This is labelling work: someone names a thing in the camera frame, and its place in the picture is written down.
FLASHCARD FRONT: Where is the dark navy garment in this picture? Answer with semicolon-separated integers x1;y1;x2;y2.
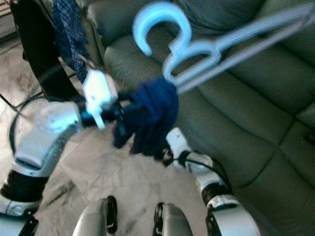
112;76;180;157

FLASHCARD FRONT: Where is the pale grey clothes hanger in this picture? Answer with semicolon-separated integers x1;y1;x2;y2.
132;2;315;95

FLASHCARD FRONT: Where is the blue plaid shirt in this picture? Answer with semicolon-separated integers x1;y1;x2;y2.
51;0;97;85

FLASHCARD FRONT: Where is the silver left robot leg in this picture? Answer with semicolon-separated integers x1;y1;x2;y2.
73;195;120;236

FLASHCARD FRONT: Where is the silver robot leg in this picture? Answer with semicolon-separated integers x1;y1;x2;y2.
73;195;120;236
153;201;208;236

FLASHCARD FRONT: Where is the silver right robot leg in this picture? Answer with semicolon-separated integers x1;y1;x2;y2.
153;201;208;236

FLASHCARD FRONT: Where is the green leather sofa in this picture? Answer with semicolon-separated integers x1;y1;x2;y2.
78;0;315;236

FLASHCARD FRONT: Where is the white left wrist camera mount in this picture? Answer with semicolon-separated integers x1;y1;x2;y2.
82;69;120;130

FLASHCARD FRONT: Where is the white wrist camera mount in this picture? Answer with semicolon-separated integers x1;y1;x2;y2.
82;69;120;130
164;127;191;166

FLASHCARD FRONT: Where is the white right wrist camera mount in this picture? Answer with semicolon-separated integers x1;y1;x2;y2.
164;127;191;166

